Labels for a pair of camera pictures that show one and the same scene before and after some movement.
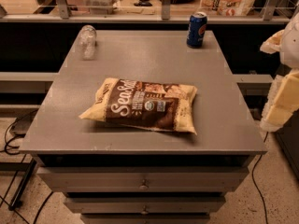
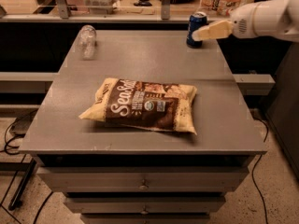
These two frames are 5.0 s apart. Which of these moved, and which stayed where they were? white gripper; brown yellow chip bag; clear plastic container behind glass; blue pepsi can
Moved: white gripper
Stayed: blue pepsi can; clear plastic container behind glass; brown yellow chip bag
